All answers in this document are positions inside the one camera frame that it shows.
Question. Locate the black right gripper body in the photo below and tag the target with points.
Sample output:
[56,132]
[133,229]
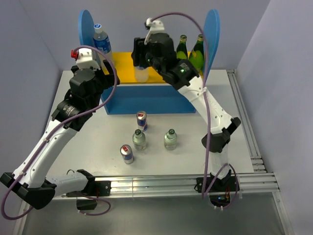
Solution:
[155,63]

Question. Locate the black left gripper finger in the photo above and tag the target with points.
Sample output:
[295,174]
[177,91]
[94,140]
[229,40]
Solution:
[107,68]
[109,80]

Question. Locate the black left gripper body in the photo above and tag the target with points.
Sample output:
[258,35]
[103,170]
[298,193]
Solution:
[100,76]

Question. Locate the Pocari Sweat bottle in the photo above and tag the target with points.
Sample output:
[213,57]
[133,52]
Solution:
[141,74]
[102,41]

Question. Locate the blue and yellow shelf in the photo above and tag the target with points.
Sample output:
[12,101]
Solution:
[155,98]

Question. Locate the clear glass bottle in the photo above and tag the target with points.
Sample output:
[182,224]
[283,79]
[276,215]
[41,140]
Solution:
[170,139]
[139,140]

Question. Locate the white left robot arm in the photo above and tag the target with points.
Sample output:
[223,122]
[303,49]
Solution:
[29,180]

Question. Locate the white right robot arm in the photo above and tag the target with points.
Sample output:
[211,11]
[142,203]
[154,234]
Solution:
[185,79]

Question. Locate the green glass bottle left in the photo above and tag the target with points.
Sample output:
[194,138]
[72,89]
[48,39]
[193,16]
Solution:
[181,51]

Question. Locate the green glass bottle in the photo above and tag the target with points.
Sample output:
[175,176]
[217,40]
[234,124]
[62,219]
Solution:
[181,51]
[196,56]

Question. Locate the green glass bottle right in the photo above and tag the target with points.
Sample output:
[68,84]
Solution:
[196,56]

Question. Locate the Red Bull can rear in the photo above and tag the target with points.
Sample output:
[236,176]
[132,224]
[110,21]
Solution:
[141,118]

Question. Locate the red bull can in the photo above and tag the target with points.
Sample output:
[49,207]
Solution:
[141,118]
[127,154]

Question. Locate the Red Bull can front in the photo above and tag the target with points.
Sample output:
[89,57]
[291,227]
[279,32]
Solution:
[127,154]

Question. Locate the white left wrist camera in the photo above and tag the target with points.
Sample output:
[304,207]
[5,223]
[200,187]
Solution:
[85,59]

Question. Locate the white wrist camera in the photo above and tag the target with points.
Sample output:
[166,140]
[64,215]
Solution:
[153,27]
[85,59]

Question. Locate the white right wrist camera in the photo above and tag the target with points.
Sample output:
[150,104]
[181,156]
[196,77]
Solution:
[153,27]

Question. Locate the aluminium rail frame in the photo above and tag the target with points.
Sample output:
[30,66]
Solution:
[163,173]

